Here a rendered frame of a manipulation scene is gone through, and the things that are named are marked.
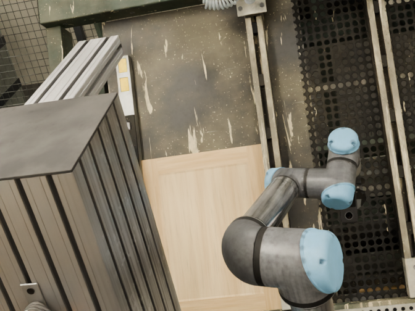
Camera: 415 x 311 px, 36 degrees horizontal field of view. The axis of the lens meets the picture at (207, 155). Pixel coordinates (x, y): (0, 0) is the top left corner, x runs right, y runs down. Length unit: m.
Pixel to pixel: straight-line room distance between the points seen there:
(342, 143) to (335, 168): 0.06
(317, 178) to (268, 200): 0.19
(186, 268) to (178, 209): 0.21
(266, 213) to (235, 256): 0.18
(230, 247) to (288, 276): 0.13
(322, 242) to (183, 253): 1.12
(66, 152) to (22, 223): 0.12
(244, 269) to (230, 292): 1.02
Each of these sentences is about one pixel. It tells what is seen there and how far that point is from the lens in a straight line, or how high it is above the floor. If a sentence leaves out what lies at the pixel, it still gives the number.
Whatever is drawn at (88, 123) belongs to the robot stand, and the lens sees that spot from 0.96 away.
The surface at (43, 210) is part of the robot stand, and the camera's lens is 0.89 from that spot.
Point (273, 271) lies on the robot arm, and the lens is 1.20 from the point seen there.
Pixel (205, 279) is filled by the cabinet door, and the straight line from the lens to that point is 2.25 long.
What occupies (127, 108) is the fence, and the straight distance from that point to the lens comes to 2.30.
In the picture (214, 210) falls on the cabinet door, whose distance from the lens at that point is 2.23.
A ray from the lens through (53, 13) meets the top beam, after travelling 2.42.
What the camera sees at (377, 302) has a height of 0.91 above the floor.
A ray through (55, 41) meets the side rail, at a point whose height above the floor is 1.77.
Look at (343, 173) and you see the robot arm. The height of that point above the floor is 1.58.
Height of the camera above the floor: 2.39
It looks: 28 degrees down
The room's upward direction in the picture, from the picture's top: 13 degrees counter-clockwise
